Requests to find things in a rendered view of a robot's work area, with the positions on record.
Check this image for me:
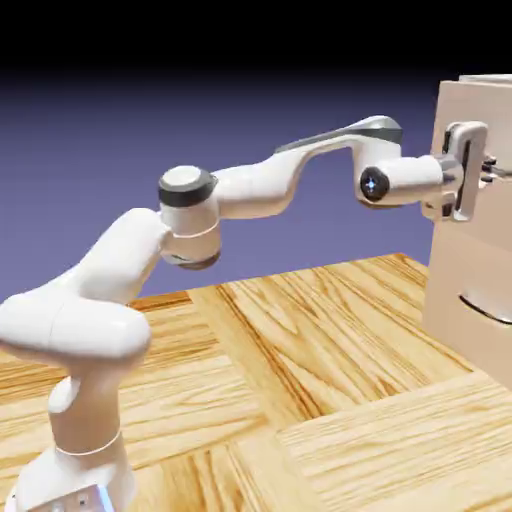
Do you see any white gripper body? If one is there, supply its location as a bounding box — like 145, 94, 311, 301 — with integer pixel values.
442, 120, 490, 222

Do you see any light wood cabinet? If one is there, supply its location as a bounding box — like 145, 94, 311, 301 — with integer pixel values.
421, 73, 512, 392

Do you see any light wood drawer front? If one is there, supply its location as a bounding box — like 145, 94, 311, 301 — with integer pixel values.
430, 79, 512, 261
421, 223, 512, 392

